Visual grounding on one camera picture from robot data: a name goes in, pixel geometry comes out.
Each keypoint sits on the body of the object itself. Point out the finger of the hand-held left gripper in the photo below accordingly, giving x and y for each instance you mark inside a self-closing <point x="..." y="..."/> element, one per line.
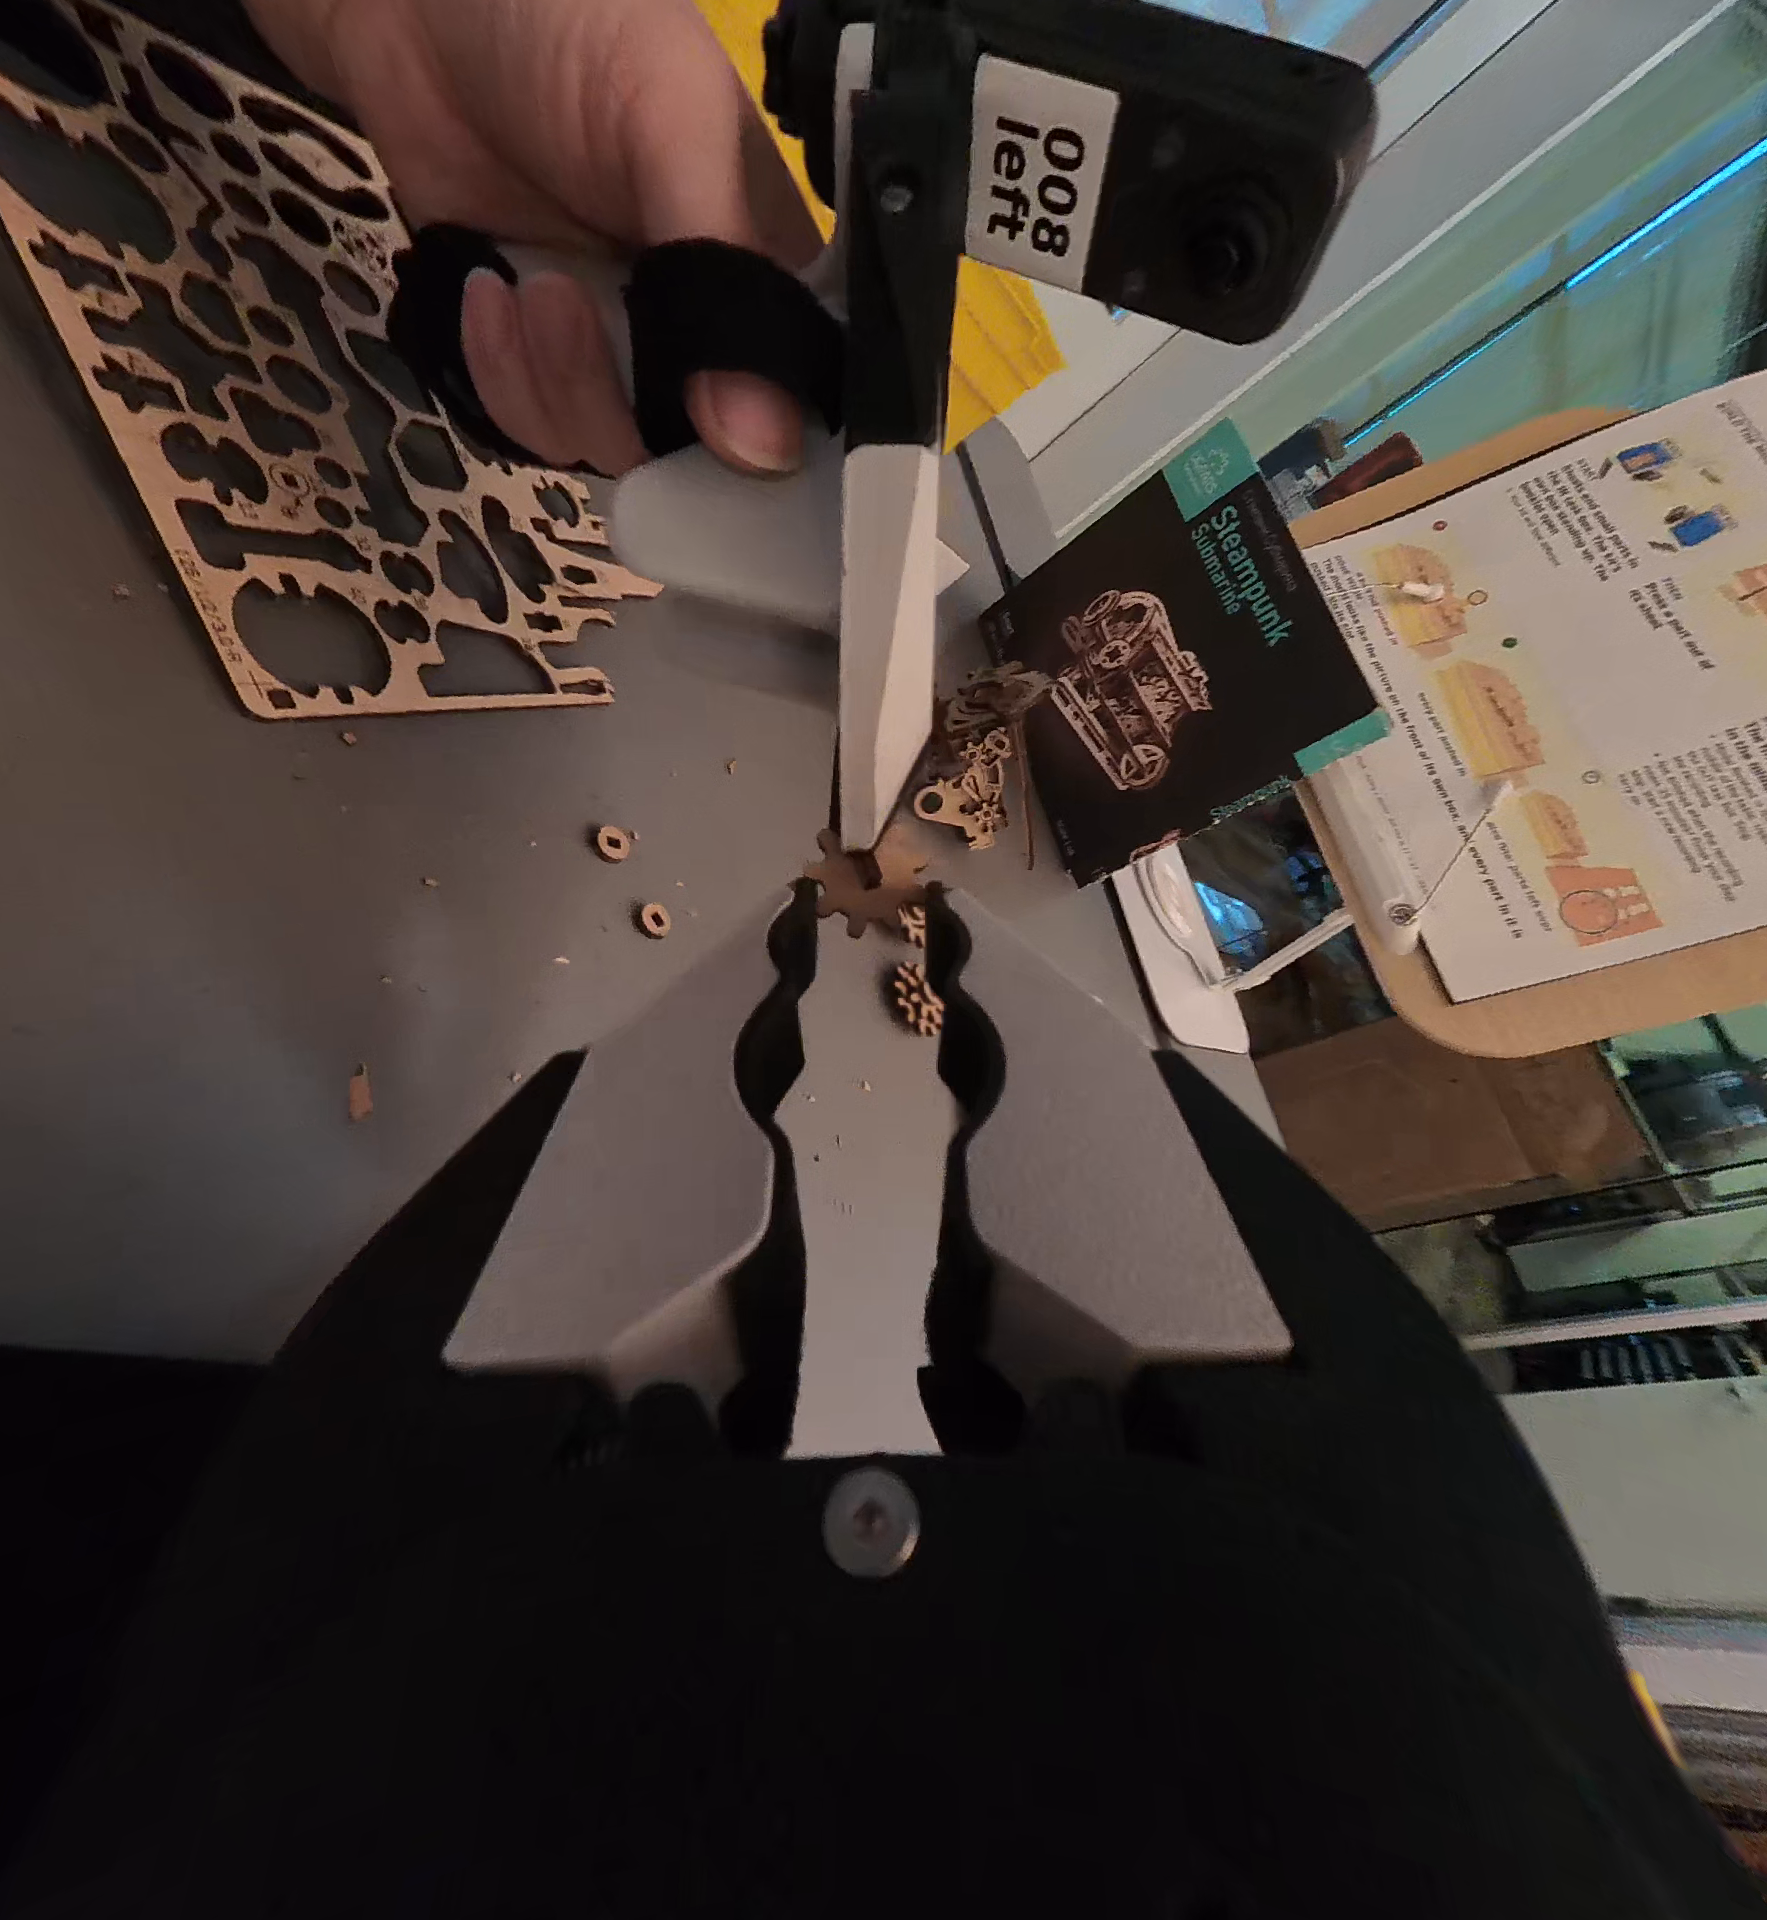
<point x="892" y="627"/>

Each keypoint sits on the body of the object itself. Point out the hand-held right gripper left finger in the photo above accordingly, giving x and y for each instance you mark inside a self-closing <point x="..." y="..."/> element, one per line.
<point x="625" y="1204"/>

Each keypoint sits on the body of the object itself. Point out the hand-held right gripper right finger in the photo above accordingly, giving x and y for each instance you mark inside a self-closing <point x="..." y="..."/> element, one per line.
<point x="1126" y="1204"/>

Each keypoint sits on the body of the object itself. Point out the small wooden gear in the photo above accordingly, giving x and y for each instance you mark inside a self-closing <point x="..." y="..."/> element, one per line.
<point x="864" y="893"/>

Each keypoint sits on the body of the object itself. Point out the small wooden spacer rings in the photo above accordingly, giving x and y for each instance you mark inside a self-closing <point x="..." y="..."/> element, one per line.
<point x="600" y="848"/>

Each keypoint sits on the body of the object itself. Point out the laser-cut wooden parts sheet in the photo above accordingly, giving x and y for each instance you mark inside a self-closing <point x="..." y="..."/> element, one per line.
<point x="210" y="616"/>

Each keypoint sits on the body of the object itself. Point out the partly built wooden model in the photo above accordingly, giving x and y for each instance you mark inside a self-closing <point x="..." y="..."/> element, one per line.
<point x="971" y="734"/>

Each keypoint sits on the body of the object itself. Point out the black model kit box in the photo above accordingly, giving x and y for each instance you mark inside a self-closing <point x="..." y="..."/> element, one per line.
<point x="1126" y="602"/>

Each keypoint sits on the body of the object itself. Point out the person's left hand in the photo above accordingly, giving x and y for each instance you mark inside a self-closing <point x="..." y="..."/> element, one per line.
<point x="525" y="105"/>

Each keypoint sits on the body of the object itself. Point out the white cardboard tray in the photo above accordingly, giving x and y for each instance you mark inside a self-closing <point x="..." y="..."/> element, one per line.
<point x="952" y="563"/>

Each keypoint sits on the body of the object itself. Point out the white document stand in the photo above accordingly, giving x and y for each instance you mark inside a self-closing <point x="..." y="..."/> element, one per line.
<point x="1184" y="992"/>

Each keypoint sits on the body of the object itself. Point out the yellow stacked storage bins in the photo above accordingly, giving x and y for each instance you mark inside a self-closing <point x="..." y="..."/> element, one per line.
<point x="1006" y="330"/>

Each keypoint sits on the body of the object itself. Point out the flat wooden gear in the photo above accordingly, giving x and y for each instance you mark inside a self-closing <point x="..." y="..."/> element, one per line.
<point x="917" y="1003"/>

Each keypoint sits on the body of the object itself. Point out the small wooden scrap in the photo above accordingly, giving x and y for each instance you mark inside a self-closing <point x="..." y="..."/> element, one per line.
<point x="357" y="1094"/>

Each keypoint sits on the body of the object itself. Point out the thick wooden gear with hub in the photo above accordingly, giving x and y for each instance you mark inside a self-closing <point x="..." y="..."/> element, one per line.
<point x="917" y="924"/>

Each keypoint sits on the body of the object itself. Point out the brown cardboard box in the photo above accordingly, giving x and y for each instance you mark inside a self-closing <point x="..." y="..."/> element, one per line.
<point x="1427" y="1128"/>

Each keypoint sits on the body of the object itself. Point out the black mesh wrist pad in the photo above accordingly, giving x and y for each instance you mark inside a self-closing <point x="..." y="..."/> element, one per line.
<point x="18" y="1502"/>

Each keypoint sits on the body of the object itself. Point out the instruction poster board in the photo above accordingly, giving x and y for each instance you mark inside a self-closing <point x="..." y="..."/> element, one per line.
<point x="1649" y="672"/>

